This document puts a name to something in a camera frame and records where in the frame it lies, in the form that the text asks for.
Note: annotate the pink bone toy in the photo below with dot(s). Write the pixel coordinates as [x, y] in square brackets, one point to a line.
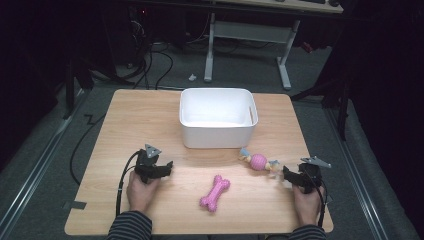
[215, 194]

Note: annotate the person's left hand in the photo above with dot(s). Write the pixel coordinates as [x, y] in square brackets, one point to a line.
[141, 193]

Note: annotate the metal floor rail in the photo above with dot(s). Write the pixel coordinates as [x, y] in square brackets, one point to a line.
[358, 180]
[36, 163]

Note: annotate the black stand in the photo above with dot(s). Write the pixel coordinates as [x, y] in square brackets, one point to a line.
[335, 96]
[71, 90]

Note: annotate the white paper scrap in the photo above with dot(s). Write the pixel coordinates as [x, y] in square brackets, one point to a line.
[192, 77]

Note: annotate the desk with white legs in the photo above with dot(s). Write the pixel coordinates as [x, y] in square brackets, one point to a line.
[250, 31]

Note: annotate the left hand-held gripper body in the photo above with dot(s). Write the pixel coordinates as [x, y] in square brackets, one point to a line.
[147, 165]

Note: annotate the person's right hand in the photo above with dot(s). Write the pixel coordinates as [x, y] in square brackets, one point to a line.
[306, 206]

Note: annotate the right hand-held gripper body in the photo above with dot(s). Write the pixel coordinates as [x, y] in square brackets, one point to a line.
[310, 175]

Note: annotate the grey tape strip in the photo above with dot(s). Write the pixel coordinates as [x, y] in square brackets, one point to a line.
[74, 205]

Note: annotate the white plastic bin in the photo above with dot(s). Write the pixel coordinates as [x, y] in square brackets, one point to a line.
[218, 131]

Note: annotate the small red object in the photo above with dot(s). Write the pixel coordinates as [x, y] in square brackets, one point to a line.
[307, 47]

